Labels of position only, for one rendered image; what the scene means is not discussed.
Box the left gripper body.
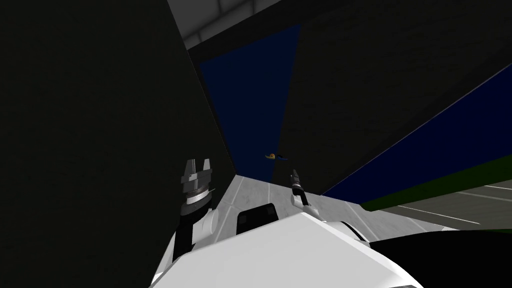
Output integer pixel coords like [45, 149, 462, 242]
[180, 169, 213, 195]

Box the dark blue door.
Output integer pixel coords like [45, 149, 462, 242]
[199, 23, 302, 185]

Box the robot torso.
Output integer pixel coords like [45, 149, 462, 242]
[149, 202, 425, 288]

